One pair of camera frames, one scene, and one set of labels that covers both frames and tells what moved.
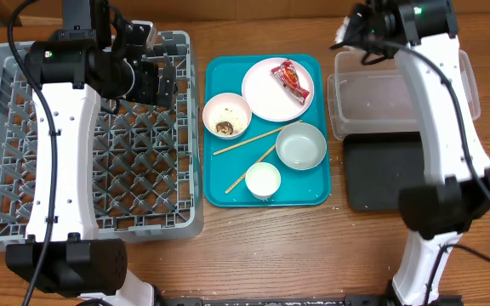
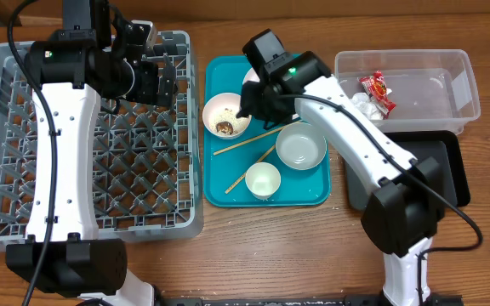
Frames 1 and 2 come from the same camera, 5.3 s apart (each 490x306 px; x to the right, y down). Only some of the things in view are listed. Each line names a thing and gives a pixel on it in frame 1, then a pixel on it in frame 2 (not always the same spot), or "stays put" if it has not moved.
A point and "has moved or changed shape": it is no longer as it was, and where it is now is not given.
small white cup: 263,179 stays put
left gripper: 147,93 stays put
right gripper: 353,32 -> 253,104
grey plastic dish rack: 147,157 stays put
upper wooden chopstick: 254,138 stays put
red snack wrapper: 287,76 has moved or changed shape
